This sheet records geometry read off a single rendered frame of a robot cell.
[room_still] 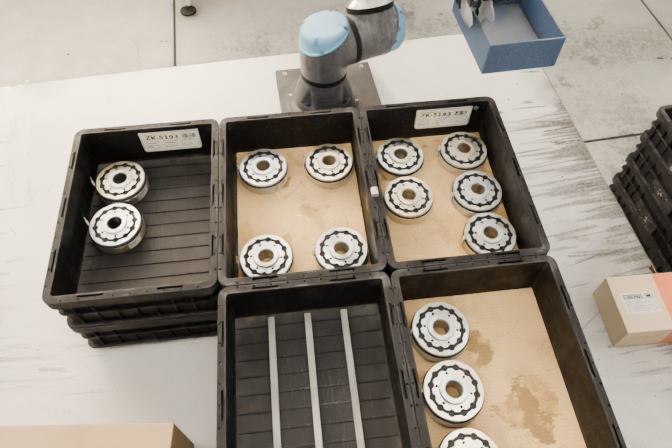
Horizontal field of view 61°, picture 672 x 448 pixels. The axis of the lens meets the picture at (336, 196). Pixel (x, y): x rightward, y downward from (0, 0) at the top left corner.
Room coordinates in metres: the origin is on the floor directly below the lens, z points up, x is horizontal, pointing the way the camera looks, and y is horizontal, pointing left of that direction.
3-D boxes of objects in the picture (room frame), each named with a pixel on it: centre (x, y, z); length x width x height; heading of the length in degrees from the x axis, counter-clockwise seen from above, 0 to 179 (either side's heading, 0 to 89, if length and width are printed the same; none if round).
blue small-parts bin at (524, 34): (0.93, -0.34, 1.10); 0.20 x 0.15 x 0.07; 10
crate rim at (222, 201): (0.65, 0.08, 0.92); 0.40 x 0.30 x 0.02; 6
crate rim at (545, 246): (0.68, -0.22, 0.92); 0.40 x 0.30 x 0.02; 6
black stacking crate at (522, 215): (0.68, -0.22, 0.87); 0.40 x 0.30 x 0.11; 6
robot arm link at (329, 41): (1.08, 0.02, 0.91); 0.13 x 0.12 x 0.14; 117
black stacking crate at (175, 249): (0.61, 0.38, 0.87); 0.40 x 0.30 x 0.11; 6
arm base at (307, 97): (1.07, 0.03, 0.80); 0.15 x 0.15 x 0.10
